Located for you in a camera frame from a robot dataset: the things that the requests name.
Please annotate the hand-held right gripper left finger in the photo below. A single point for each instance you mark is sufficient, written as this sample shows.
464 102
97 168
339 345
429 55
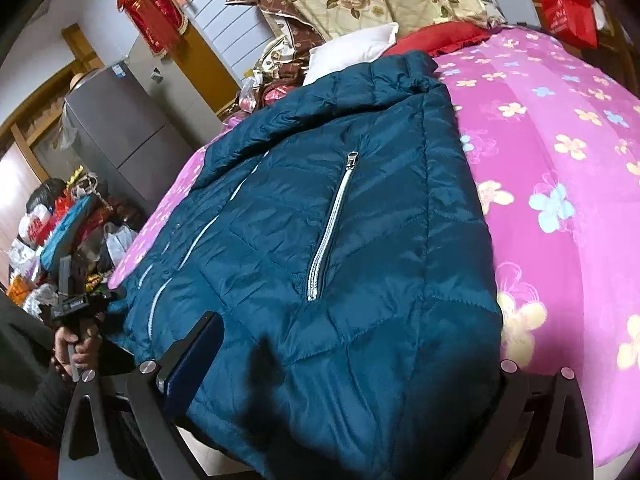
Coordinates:
192 360

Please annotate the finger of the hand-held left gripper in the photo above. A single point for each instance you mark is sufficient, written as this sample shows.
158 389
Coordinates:
114 295

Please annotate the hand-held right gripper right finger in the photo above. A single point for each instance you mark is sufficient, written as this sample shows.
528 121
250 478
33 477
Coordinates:
515 395

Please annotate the teal puffer jacket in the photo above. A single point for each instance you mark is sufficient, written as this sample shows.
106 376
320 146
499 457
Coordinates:
350 260

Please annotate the person's left forearm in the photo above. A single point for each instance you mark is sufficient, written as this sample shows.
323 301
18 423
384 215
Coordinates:
25 390

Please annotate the person's left hand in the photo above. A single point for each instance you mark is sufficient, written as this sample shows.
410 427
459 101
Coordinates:
90 345

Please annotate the white plastic bag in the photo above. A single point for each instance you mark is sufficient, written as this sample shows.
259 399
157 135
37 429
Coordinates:
119 245

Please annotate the teal bag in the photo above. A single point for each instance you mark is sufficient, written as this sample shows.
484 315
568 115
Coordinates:
65 232

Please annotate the pile of assorted bags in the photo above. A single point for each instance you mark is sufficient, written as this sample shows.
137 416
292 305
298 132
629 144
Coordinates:
35 240

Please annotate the grey refrigerator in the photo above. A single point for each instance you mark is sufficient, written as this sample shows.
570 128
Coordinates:
125 125

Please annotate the straw hat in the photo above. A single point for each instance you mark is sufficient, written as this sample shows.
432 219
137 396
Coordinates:
82 81

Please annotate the pink floral bedsheet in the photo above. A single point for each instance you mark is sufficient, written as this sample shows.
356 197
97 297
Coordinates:
550 160

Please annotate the plastic wrapped packets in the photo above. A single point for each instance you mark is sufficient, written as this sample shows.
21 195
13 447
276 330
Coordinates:
257 95

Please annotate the brown patterned blanket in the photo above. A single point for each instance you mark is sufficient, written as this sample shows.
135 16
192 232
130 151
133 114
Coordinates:
295 40

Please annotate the white pillow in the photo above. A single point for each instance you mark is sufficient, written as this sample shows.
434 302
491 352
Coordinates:
350 52

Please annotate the red ruffled cushion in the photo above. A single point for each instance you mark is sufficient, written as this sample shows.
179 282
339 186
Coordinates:
435 37

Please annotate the red shopping bag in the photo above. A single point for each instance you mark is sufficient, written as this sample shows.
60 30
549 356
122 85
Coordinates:
567 10

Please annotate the red tasselled wall hanging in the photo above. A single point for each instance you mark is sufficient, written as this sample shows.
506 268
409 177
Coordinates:
155 15

